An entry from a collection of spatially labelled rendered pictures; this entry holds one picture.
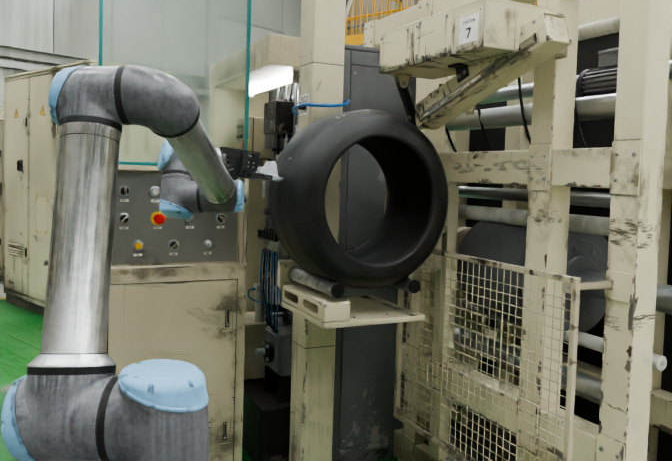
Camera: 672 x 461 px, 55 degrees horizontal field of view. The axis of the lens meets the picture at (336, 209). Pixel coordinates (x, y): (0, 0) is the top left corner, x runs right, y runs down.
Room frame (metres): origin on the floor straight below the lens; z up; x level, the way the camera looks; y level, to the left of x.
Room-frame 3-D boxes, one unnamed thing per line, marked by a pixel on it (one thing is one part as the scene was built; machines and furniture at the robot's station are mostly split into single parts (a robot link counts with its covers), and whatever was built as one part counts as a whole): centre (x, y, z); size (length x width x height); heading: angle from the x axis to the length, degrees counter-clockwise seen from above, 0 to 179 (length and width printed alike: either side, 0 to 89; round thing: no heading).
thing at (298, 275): (2.10, 0.06, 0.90); 0.35 x 0.05 x 0.05; 26
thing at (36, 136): (5.56, 2.22, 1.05); 1.61 x 0.73 x 2.10; 48
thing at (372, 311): (2.17, -0.06, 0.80); 0.37 x 0.36 x 0.02; 116
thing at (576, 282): (2.11, -0.46, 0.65); 0.90 x 0.02 x 0.70; 26
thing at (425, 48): (2.19, -0.38, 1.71); 0.61 x 0.25 x 0.15; 26
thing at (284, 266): (2.33, 0.02, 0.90); 0.40 x 0.03 x 0.10; 116
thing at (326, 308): (2.11, 0.06, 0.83); 0.36 x 0.09 x 0.06; 26
